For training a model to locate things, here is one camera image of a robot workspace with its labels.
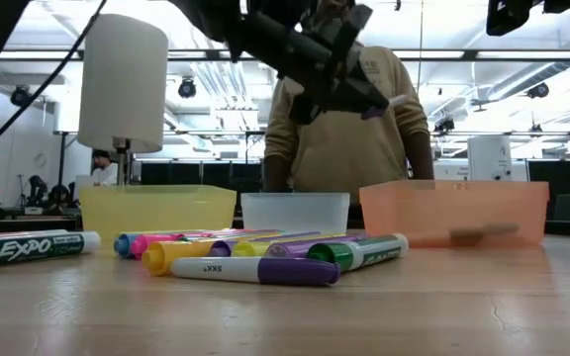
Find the yellow highlighter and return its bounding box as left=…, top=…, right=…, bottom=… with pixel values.
left=231, top=232, right=348, bottom=259

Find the person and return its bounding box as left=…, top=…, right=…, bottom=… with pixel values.
left=90, top=149, right=120, bottom=187
left=263, top=0, right=435, bottom=205

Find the clear plastic bin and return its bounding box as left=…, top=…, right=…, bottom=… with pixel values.
left=240, top=191, right=351, bottom=235

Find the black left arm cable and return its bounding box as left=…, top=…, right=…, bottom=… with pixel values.
left=0, top=0, right=110, bottom=165

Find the pink highlighter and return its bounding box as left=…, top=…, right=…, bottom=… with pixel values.
left=130, top=230, right=217, bottom=261

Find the white box device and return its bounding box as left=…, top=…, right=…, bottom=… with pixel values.
left=466, top=135, right=513, bottom=182

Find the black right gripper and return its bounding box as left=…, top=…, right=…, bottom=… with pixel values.
left=485, top=0, right=546, bottom=38

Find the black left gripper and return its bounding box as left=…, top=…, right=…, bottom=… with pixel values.
left=284, top=4, right=390, bottom=125

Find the white lamp wooden base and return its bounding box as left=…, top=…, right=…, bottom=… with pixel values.
left=76, top=13, right=170, bottom=187

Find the yellow plastic bin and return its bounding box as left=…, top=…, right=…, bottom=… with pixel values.
left=79, top=185, right=238, bottom=244

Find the green Expo marker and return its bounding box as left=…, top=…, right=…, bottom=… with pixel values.
left=0, top=230, right=102, bottom=269
left=307, top=232, right=410, bottom=274

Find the orange plastic bin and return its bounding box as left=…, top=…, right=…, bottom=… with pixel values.
left=358, top=179, right=551, bottom=250

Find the orange-yellow highlighter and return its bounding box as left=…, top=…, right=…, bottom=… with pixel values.
left=141, top=238, right=228, bottom=278

